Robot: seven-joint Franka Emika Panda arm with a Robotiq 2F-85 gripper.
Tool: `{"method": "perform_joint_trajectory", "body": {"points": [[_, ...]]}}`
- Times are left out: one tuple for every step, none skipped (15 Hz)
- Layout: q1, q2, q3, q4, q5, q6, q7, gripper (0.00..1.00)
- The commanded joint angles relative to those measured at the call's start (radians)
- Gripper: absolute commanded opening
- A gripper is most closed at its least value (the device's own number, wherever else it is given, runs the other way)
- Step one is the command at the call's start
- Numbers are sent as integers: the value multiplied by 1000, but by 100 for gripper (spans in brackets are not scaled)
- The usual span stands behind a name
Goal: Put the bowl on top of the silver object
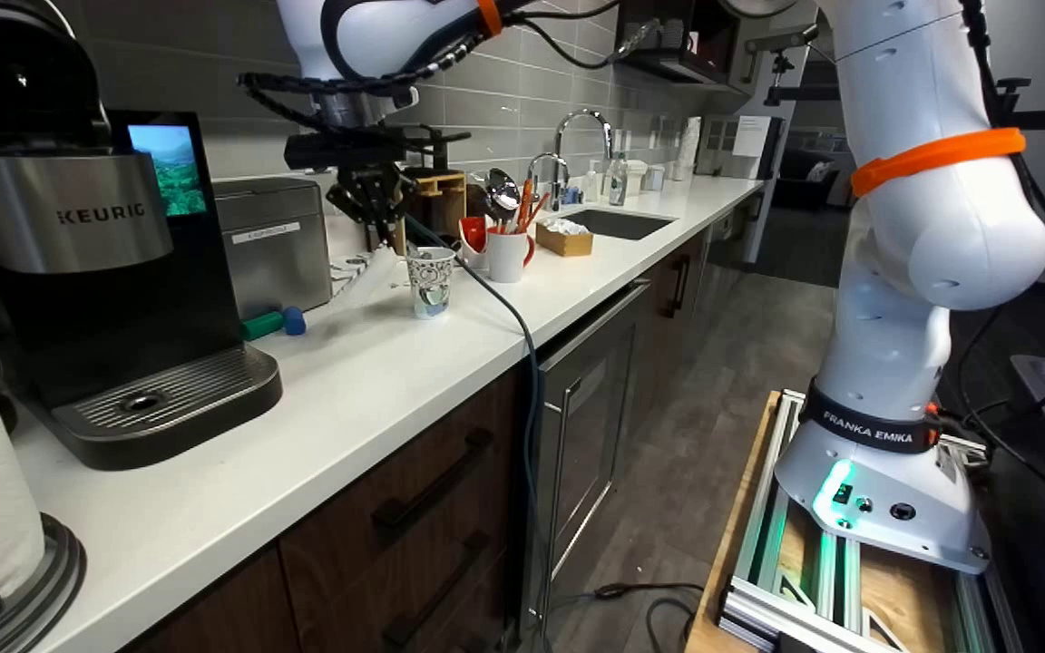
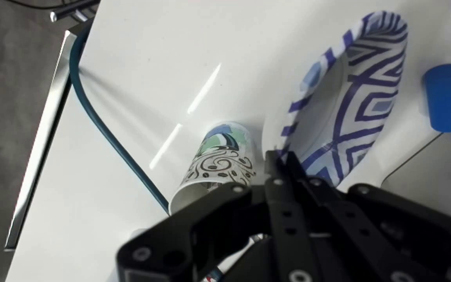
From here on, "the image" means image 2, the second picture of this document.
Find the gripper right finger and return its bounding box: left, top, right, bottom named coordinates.
left=287, top=152, right=451, bottom=282

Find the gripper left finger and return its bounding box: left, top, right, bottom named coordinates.
left=117, top=150, right=322, bottom=282

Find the blue patterned paper bowl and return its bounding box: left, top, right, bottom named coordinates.
left=262, top=11, right=409, bottom=188

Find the patterned paper cup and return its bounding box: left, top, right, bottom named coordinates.
left=169, top=121, right=257, bottom=216

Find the blue plastic cup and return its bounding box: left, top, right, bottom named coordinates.
left=422, top=64, right=451, bottom=133

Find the chrome metal tube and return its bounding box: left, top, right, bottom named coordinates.
left=49, top=0, right=101, bottom=23

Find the teal cable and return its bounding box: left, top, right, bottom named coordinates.
left=69, top=20, right=171, bottom=215

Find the black cable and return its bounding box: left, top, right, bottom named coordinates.
left=6, top=0, right=73, bottom=10

